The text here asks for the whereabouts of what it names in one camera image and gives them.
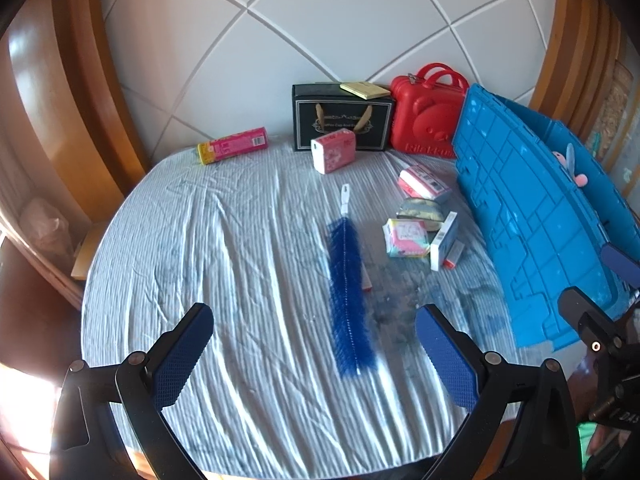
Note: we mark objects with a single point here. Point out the blue plastic storage crate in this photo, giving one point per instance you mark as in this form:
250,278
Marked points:
542,232

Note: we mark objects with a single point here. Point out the black gift box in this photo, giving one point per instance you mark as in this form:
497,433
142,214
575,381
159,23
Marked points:
320,109

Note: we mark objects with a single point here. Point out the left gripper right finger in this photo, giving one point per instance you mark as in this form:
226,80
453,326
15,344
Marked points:
521,414

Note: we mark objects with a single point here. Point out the red white small box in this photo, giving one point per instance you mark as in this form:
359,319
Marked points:
454,255

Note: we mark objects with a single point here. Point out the silver foil pouch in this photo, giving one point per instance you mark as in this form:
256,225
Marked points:
418,208

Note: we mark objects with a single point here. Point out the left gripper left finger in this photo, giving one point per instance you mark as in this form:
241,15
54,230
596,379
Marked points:
86,442

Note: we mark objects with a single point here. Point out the white medicine box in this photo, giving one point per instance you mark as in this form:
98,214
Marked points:
443,241

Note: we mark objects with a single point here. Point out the pink white pack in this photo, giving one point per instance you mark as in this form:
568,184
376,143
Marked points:
419,182

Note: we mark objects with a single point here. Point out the red bear suitcase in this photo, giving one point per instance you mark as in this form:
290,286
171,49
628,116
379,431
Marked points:
428,105

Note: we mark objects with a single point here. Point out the yellow packet on box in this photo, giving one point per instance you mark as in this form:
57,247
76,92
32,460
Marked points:
365,90

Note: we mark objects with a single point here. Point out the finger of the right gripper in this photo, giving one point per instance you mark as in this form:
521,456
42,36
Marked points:
593,327
627,269

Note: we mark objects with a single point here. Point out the wooden bedside table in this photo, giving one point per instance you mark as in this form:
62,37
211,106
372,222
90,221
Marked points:
86,251

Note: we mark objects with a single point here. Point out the blue bristle brush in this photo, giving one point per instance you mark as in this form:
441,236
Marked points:
352,348

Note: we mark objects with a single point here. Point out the pink tissue pack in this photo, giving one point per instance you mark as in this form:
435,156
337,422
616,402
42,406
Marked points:
333,151

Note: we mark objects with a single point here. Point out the pink yellow tube box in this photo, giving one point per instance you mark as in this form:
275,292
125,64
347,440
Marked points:
245,142

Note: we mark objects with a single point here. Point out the colourful sticky note pack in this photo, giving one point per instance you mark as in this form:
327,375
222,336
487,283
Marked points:
406,238

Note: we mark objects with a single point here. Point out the white striped bed sheet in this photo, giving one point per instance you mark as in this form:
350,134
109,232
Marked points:
248,237

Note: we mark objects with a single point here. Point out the pink pig plush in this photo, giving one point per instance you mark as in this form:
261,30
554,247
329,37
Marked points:
568,162

